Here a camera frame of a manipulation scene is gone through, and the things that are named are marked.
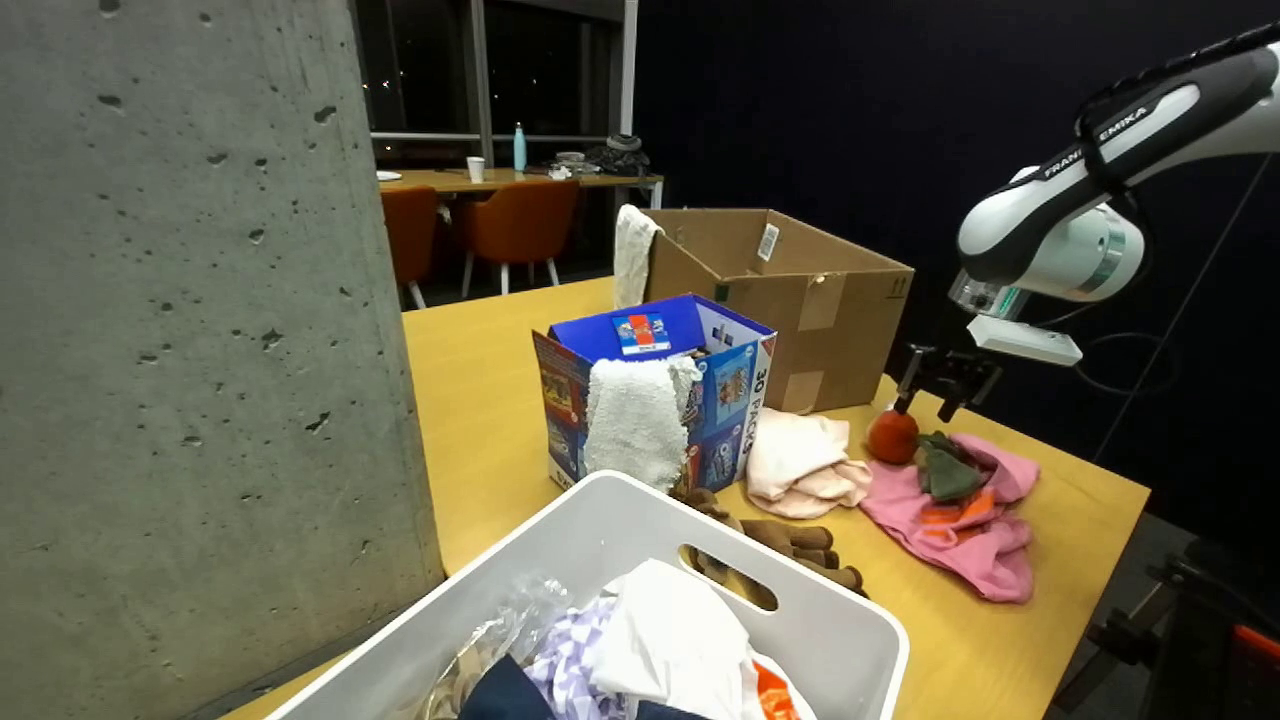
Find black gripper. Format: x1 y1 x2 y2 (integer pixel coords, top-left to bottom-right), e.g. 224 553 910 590
888 339 1009 429

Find dark green cloth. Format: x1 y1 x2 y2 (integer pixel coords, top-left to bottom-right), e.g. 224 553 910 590
865 406 996 507

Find peach shirt orange print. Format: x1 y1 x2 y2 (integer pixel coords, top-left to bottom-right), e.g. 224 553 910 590
745 404 875 524

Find pink shirt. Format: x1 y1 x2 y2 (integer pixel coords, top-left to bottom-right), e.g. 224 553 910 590
855 429 1043 606

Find brown cardboard box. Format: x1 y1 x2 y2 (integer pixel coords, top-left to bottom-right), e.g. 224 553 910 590
642 202 920 421

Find blue snack variety box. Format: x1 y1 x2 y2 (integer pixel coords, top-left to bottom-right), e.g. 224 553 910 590
529 290 782 495

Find white towel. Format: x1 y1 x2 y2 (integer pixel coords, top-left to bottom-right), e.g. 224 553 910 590
580 349 703 495

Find white hanging cloth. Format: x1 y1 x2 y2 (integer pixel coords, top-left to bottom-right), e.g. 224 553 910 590
608 198 665 310

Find orange cloth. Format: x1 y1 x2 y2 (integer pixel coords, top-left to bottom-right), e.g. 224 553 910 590
750 655 822 720

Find white plastic bin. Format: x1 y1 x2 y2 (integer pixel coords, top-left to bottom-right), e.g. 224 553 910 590
264 462 918 720

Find black equipment stand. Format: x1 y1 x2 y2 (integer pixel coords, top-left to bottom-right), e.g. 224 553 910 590
1048 537 1280 720

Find dark bags pile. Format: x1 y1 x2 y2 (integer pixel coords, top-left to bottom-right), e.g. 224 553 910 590
548 130 655 181

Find orange chair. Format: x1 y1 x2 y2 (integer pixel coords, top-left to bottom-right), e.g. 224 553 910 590
381 185 444 317
456 175 583 301

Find purple patterned cloth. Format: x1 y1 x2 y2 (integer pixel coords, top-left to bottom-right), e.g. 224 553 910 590
523 596 629 720

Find navy blue cloth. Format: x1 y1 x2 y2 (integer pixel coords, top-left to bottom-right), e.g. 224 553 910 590
456 653 712 720

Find long wooden counter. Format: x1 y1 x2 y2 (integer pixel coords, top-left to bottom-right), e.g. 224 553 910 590
372 162 670 211

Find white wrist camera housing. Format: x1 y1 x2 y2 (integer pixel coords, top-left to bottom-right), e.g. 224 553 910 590
963 308 1087 371

